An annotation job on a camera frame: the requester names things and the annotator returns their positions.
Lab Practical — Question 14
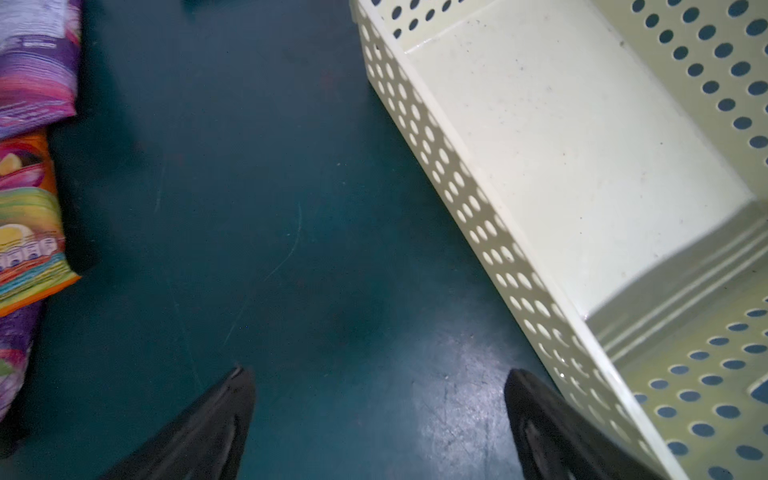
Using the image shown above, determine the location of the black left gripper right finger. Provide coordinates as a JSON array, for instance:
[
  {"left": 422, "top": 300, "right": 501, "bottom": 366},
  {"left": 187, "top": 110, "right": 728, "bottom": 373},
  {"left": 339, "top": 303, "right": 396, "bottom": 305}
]
[{"left": 504, "top": 369, "right": 660, "bottom": 480}]

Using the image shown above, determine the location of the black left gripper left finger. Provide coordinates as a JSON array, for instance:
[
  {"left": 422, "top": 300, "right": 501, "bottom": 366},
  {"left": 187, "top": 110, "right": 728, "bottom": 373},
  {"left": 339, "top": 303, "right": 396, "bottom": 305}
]
[{"left": 101, "top": 367, "right": 256, "bottom": 479}]

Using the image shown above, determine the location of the lemon blackcurrant Fox's candy bag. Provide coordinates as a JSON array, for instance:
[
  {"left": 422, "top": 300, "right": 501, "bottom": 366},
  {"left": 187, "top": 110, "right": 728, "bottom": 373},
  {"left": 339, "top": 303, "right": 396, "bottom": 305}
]
[{"left": 1, "top": 129, "right": 80, "bottom": 316}]

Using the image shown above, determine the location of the pale green perforated plastic basket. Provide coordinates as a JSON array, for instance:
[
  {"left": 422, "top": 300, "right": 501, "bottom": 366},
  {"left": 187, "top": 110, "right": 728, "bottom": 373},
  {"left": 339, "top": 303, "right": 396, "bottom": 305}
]
[{"left": 350, "top": 1, "right": 767, "bottom": 479}]

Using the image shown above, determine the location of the purple Fox's berries candy bag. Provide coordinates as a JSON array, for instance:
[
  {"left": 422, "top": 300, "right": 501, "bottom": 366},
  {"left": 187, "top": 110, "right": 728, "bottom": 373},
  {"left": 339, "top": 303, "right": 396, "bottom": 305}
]
[{"left": 1, "top": 300, "right": 45, "bottom": 420}]

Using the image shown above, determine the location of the purple candy bag back side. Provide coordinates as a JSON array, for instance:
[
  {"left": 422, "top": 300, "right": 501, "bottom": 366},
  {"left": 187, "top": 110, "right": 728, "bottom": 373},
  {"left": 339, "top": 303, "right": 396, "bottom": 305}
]
[{"left": 1, "top": 0, "right": 82, "bottom": 140}]

